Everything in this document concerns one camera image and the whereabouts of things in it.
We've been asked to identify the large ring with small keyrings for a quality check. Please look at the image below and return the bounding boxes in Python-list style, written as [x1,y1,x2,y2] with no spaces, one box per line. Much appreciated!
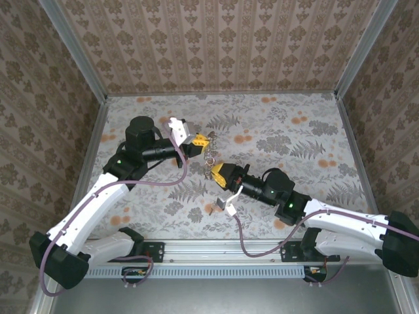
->
[202,130,217,180]

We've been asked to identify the grey metal panel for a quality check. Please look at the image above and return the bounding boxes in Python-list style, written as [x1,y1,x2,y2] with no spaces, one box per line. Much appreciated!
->
[48,264,405,314]

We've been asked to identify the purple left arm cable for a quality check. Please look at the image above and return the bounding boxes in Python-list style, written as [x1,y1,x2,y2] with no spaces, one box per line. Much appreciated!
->
[38,119,189,297]

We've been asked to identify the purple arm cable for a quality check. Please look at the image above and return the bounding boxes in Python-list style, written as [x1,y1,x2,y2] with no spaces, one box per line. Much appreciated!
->
[232,209,419,285]
[38,119,189,297]

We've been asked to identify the aluminium frame rail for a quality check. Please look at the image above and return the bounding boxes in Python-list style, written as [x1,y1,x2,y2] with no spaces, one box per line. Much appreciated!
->
[29,281,58,314]
[391,276,419,314]
[335,94,382,215]
[106,92,338,98]
[75,96,111,197]

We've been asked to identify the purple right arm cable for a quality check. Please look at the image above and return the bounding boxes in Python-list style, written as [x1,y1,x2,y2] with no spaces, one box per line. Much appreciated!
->
[232,209,419,285]

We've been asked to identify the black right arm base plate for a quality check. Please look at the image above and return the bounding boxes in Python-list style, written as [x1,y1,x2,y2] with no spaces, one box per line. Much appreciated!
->
[280,241,341,264]

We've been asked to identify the wide aluminium mounting rail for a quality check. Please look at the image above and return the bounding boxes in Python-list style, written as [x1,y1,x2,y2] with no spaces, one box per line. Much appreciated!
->
[86,239,387,265]

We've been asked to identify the grey slotted cable duct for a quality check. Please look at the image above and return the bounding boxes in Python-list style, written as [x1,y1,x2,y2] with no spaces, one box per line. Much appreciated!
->
[85,265,306,279]

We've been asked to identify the black controller board with wires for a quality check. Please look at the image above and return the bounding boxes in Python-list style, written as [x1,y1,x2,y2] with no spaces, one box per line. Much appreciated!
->
[303,265,328,282]
[121,266,149,279]

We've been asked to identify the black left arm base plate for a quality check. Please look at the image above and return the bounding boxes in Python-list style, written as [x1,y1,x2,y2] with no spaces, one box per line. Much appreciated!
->
[106,241,165,264]

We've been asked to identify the aluminium frame post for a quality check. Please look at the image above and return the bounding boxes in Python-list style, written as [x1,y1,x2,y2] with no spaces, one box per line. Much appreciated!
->
[38,0,109,102]
[333,0,403,99]

